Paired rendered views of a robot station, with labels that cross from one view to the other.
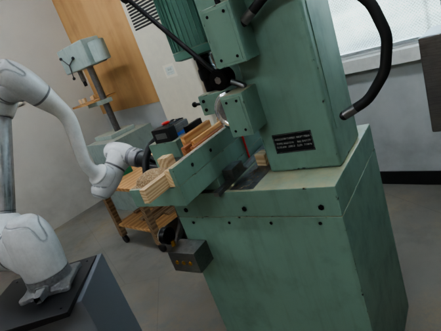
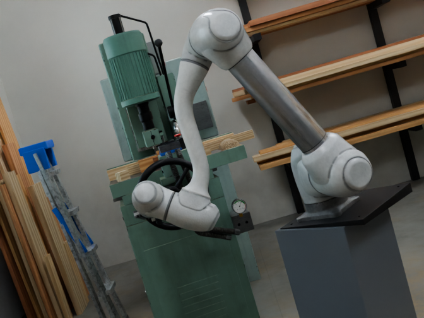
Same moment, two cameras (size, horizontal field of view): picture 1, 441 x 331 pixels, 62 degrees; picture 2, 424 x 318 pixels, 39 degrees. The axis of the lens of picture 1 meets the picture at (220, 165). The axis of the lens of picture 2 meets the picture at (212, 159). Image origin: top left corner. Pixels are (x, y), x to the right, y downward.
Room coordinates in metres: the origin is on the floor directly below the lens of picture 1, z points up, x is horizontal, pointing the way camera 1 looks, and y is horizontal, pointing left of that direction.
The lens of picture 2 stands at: (3.00, 1.95, 1.13)
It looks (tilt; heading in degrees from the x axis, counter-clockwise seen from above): 6 degrees down; 224
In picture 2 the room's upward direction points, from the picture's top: 16 degrees counter-clockwise
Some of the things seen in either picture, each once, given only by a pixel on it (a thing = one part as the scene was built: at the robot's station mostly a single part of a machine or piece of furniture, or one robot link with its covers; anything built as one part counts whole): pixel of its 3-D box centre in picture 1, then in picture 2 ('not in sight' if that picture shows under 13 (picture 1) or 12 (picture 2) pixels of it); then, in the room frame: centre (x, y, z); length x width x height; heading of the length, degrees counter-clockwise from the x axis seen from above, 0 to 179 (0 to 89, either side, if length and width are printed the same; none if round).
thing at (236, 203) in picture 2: (168, 238); (239, 207); (1.19, 0.26, 0.65); 0.06 x 0.04 x 0.08; 142
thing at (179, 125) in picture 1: (168, 129); (173, 144); (1.33, 0.13, 0.99); 0.13 x 0.11 x 0.06; 142
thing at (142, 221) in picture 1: (155, 190); not in sight; (2.71, 0.54, 0.32); 0.66 x 0.57 x 0.64; 132
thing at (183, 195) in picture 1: (199, 155); (178, 170); (1.28, 0.06, 0.87); 0.61 x 0.30 x 0.06; 142
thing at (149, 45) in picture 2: not in sight; (154, 58); (0.95, -0.23, 1.40); 0.10 x 0.06 x 0.16; 52
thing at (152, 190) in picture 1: (205, 149); (191, 152); (1.14, 0.03, 0.92); 0.60 x 0.02 x 0.04; 142
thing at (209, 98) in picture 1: (222, 102); (153, 139); (1.25, -0.08, 1.03); 0.14 x 0.07 x 0.09; 52
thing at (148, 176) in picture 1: (154, 175); (228, 142); (1.07, 0.20, 0.92); 0.14 x 0.09 x 0.04; 52
